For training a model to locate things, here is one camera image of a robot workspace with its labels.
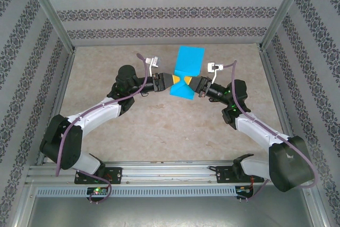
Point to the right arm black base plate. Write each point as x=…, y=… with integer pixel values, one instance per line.
x=224, y=175

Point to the left aluminium frame post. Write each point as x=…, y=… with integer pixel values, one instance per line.
x=50, y=11

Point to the grey metal tray panel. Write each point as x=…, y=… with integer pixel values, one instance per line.
x=170, y=213

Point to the right aluminium side rail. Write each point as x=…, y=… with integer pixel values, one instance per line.
x=276, y=91

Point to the right aluminium frame post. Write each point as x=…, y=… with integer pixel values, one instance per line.
x=282, y=11

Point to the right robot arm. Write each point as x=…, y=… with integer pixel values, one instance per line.
x=252, y=134

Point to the aluminium side rail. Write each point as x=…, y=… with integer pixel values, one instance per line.
x=59, y=99
x=276, y=91

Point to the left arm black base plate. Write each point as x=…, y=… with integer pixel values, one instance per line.
x=115, y=175

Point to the blue square paper sheet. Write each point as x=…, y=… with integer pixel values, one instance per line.
x=190, y=59

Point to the aluminium mounting rail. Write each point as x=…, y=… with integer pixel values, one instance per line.
x=170, y=173

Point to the aluminium frame post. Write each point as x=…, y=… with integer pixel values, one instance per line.
x=282, y=11
x=50, y=11

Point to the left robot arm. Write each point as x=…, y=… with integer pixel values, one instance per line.
x=93, y=116

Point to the left aluminium side rail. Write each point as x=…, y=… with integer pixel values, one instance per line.
x=59, y=99

